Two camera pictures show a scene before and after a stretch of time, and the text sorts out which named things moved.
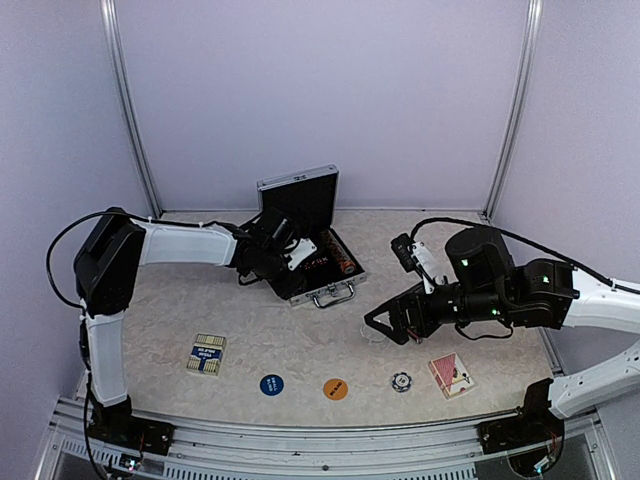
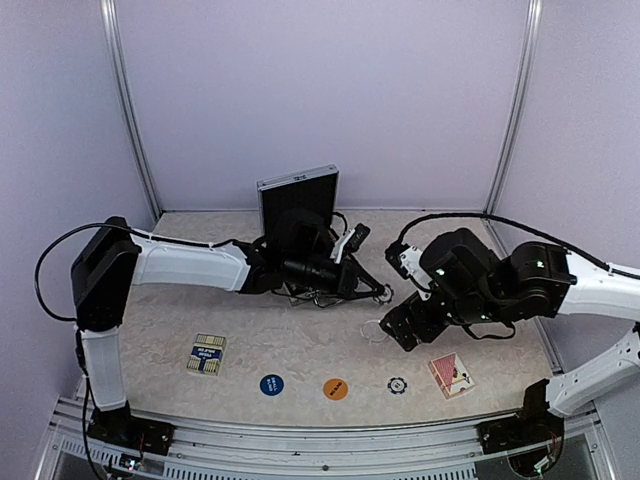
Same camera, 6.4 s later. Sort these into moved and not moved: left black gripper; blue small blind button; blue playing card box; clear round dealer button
Moved: left black gripper
Not moved: blue playing card box; clear round dealer button; blue small blind button
